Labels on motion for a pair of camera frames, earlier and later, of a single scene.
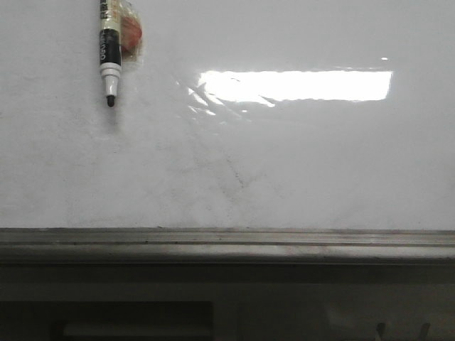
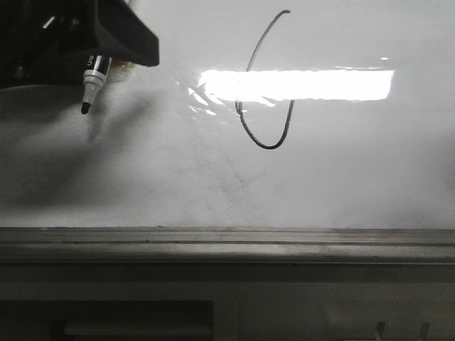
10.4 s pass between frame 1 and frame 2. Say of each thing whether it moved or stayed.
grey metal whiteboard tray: stayed
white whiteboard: stayed
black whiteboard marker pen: moved
